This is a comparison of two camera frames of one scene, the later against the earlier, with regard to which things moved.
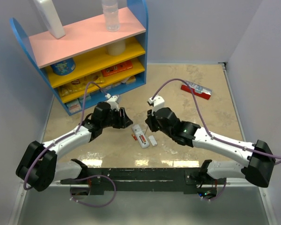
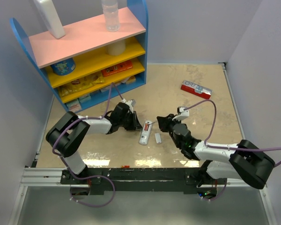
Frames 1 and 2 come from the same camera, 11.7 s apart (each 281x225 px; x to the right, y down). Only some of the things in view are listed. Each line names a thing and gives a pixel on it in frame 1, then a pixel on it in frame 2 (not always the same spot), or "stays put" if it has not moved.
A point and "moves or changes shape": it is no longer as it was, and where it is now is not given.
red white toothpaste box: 203,92 stays put
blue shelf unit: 91,62 stays put
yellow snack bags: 80,84 stays put
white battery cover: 152,140 -> 158,138
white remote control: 140,136 moves or changes shape
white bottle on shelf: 50,17 stays put
